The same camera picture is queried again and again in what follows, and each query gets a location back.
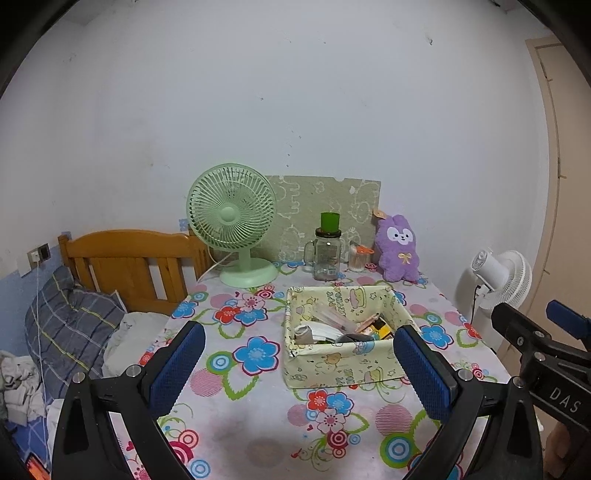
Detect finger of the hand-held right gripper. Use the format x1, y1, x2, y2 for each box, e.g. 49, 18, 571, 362
546, 300, 591, 352
491, 302, 591, 370

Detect purple plush rabbit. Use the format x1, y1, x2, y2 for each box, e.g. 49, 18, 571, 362
373, 209, 423, 283

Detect cotton swab jar orange lid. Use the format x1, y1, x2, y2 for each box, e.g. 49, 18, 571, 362
348, 241, 374, 273

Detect wall socket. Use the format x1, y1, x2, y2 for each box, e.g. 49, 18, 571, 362
28, 243, 51, 268

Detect white crumpled bedsheet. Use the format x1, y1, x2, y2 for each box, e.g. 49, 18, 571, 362
102, 311, 172, 377

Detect clear plastic zip bag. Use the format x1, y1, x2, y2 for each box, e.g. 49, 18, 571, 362
309, 302, 365, 333

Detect green desk fan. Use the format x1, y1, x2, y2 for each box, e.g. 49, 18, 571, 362
187, 162, 279, 288

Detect white roll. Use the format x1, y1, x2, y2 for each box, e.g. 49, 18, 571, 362
314, 325, 345, 344

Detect thin white charging cable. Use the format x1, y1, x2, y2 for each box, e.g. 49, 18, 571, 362
33, 264, 51, 444

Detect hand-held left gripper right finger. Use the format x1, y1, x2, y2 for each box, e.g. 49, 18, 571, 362
393, 324, 544, 480

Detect grey plaid pillow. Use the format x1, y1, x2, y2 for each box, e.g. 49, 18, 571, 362
25, 265, 127, 400

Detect beige wooden door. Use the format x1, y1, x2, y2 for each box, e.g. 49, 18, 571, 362
525, 34, 591, 324

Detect glass jar mug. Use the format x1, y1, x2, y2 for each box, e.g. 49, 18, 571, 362
303, 227, 346, 281

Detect white desk fan cable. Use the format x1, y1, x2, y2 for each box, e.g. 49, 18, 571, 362
196, 249, 232, 282

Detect green printed board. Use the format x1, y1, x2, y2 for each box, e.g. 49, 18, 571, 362
264, 174, 382, 265

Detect yellow printed storage box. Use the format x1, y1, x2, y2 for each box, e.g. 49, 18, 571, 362
281, 285, 422, 391

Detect grey crumpled clothes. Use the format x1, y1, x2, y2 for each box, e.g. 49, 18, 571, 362
0, 350, 44, 425

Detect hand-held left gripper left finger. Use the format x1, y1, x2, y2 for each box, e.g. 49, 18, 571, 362
51, 320, 206, 480

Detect wooden chair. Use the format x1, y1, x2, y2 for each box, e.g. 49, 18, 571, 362
58, 229, 214, 317

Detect blue bedsheet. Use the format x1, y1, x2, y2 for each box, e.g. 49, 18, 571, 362
9, 401, 61, 480

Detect white standing fan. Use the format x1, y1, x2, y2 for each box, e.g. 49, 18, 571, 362
455, 250, 533, 356

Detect black fan power cable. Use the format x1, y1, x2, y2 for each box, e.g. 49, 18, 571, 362
468, 284, 483, 326

